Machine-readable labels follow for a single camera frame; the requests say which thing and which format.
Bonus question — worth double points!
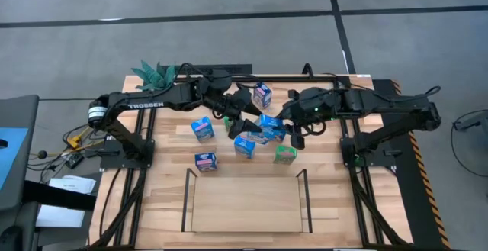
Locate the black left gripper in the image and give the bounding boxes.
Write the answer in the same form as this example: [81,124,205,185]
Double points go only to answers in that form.
[211,85,265,140]

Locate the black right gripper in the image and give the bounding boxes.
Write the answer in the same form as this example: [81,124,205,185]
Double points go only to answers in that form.
[279,86,343,151]

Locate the blue Frosted Flakes cereal box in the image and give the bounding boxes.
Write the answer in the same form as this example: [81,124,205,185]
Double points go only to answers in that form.
[194,152,218,173]

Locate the wooden shelf with black legs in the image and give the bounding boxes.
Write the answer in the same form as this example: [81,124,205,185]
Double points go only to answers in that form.
[181,168,313,233]

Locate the green artificial plant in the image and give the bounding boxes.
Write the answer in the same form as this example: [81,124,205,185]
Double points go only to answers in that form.
[131,59,178,92]

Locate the black power adapter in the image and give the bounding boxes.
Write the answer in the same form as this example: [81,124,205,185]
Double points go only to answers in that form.
[65,153,85,169]

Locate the grey floor stand leg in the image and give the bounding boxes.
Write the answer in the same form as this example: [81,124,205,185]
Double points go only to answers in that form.
[453,110,488,132]

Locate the white paper sheet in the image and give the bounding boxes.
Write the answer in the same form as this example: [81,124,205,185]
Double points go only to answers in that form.
[48,174,97,195]
[35,204,86,229]

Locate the dark grey workstation cart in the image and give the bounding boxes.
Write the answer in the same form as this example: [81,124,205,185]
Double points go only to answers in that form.
[0,94,41,212]

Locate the blue panel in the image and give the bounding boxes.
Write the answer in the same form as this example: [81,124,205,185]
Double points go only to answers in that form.
[0,127,30,191]

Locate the black aluminium table frame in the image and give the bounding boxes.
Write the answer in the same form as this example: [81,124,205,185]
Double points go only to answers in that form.
[89,73,415,251]

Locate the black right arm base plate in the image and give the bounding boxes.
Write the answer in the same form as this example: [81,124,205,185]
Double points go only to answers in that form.
[340,136,401,168]

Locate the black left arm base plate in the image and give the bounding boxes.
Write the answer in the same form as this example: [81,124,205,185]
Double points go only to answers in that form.
[99,138,156,169]

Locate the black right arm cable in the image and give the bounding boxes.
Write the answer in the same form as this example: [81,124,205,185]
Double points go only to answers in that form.
[380,85,443,104]

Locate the black floor cable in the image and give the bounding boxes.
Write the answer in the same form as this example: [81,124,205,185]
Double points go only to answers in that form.
[451,108,488,179]

